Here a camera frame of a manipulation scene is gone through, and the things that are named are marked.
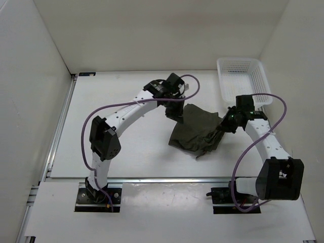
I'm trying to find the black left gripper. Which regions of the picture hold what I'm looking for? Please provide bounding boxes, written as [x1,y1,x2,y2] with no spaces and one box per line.
[161,94,185,124]

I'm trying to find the olive green shorts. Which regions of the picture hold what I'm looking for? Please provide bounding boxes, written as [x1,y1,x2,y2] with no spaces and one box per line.
[168,104,225,158]

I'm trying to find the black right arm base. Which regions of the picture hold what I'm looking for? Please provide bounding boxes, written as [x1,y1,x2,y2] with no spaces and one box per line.
[206,182,256,215]

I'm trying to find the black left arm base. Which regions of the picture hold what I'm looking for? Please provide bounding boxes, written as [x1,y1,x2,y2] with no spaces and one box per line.
[74,184,122,213]

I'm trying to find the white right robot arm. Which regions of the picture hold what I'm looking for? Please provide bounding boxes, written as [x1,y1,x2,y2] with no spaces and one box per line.
[219,106,304,203]

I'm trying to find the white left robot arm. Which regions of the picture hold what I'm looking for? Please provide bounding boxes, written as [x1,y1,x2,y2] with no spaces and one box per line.
[85,73,187,203]

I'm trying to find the white plastic perforated basket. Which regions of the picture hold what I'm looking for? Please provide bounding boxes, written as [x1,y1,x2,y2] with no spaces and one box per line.
[217,57,273,109]

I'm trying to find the blue corner label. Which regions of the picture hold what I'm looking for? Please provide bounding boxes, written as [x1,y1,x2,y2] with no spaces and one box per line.
[78,72,96,76]

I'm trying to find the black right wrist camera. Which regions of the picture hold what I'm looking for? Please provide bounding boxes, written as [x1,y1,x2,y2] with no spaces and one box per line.
[236,95,255,112]

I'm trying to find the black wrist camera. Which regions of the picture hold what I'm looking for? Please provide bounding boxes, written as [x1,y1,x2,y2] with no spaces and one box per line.
[236,95,255,112]
[164,73,185,93]

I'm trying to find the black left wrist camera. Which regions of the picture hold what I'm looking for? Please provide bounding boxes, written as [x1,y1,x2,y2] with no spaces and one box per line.
[164,73,185,93]

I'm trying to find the aluminium frame rail front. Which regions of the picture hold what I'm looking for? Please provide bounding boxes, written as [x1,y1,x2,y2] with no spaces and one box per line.
[107,177,231,184]

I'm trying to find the aluminium frame rail left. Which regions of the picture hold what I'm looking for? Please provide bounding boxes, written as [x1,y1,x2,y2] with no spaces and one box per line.
[15,73,78,242]

